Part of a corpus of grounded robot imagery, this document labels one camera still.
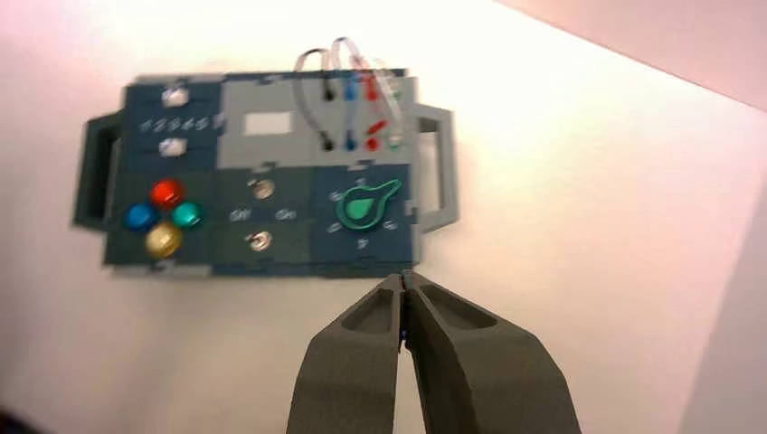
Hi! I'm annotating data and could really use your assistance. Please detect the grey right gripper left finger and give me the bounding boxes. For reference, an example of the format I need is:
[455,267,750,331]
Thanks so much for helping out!
[286,273,405,434]

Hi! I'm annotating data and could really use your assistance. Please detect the white cable green plugs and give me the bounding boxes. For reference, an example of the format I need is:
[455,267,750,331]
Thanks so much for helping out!
[372,58,406,150]

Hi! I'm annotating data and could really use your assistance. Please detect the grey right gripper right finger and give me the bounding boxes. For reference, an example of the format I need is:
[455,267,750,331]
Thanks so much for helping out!
[401,269,583,434]

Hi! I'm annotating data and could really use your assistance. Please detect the teal push button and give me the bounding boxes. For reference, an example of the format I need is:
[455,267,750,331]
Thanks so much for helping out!
[172,201,205,230]

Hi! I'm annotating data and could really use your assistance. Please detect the white cable red plugs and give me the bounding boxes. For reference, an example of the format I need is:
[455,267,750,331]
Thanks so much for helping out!
[353,54,388,152]

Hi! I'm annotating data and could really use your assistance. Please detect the green rotary knob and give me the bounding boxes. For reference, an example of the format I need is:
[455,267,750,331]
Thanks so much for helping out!
[335,178,403,233]

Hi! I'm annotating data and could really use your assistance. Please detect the yellow push button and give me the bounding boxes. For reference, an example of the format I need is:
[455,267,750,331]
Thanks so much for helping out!
[145,222,185,259]

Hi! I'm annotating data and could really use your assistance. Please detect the white cable blue plugs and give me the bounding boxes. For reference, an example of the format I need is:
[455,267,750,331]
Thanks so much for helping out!
[331,36,363,152]

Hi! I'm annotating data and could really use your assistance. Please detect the silver toggle switch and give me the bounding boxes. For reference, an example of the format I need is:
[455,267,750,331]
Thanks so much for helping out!
[244,230,274,253]
[248,177,277,202]

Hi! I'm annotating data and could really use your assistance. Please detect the blue push button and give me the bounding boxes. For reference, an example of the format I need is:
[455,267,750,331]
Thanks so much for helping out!
[123,203,161,233]

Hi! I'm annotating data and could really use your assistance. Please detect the red push button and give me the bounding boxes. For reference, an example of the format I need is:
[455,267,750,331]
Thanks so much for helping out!
[149,178,187,209]

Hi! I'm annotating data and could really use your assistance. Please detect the blue grey control panel box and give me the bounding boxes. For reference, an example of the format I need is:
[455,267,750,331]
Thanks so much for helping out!
[71,69,461,280]

